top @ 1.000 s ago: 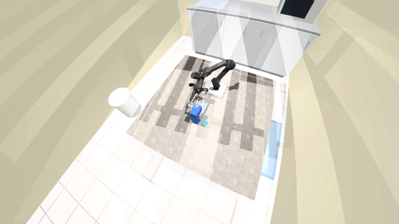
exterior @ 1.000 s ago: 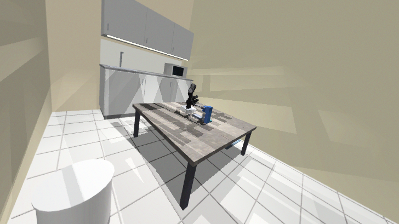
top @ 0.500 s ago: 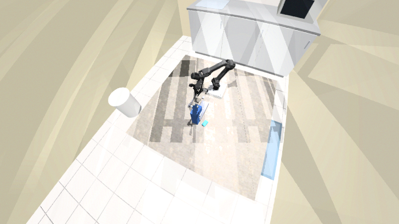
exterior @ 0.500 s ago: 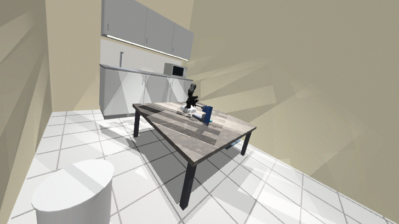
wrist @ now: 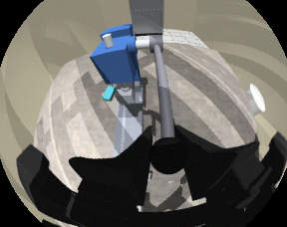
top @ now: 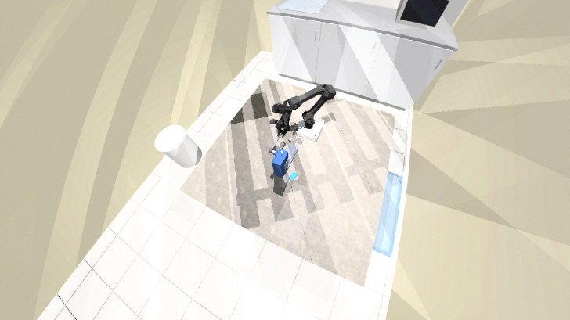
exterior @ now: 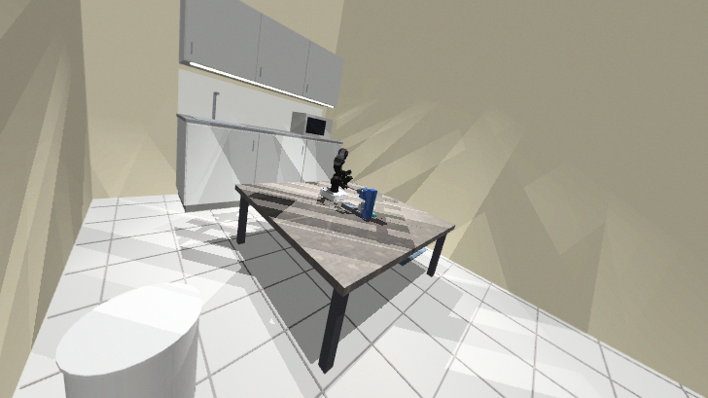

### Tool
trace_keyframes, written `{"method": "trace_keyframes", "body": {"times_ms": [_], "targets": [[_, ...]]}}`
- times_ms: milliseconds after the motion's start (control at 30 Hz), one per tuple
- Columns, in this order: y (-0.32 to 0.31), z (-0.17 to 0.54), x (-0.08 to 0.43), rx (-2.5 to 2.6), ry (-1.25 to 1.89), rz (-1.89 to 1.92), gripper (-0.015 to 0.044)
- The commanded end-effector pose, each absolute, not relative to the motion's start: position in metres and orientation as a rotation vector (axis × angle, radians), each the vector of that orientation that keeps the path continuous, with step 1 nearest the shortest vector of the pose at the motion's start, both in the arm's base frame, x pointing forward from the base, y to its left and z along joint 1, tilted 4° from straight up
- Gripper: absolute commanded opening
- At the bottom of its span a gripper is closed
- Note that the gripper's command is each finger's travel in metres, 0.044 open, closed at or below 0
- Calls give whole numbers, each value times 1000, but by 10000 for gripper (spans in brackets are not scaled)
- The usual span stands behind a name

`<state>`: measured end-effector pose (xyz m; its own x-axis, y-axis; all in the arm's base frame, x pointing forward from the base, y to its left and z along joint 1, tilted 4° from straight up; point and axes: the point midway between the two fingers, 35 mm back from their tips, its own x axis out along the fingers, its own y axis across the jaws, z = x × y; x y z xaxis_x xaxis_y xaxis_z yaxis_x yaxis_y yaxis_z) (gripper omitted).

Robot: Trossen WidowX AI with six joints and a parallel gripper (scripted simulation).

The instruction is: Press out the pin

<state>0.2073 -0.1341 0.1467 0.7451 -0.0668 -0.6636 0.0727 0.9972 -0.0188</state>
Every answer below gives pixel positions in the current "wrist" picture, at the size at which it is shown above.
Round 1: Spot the light blue rectangular block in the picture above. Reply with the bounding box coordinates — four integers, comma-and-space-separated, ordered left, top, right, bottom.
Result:
103, 86, 117, 101

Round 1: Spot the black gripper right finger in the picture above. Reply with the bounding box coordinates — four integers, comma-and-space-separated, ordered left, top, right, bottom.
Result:
174, 124, 260, 201

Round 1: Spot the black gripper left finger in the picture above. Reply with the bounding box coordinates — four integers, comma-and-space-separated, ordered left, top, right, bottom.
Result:
69, 125, 152, 206

